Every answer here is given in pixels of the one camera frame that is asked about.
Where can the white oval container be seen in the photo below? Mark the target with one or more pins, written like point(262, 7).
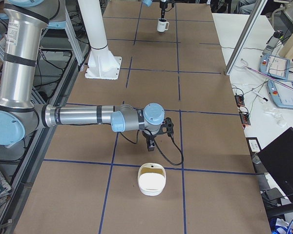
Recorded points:
point(151, 179)

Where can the upper blue teach pendant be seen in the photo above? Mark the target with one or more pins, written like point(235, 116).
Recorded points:
point(274, 66)

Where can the aluminium frame post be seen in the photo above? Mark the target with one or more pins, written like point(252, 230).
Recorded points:
point(256, 12)

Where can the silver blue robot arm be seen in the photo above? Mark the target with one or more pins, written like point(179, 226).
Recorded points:
point(18, 115)
point(148, 3)

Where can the white labelled power box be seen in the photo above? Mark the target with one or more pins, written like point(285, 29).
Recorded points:
point(253, 144)

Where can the lower blue teach pendant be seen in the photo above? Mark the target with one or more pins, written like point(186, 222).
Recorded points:
point(281, 96)

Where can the grey water bottle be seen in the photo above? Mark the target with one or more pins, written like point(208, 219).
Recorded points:
point(272, 42)

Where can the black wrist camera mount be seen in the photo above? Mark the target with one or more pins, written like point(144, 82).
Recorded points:
point(167, 127)

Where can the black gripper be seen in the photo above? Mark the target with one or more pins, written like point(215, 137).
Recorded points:
point(148, 136)
point(162, 5)

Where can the blue teach pendant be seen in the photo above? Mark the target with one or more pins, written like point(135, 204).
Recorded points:
point(274, 66)
point(281, 96)

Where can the white pillar with base plate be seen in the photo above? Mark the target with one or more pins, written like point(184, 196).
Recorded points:
point(102, 64)

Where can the white ribbed HOME mug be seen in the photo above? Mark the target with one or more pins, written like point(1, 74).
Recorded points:
point(162, 25)

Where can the black laptop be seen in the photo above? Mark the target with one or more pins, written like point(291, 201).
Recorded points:
point(277, 158)

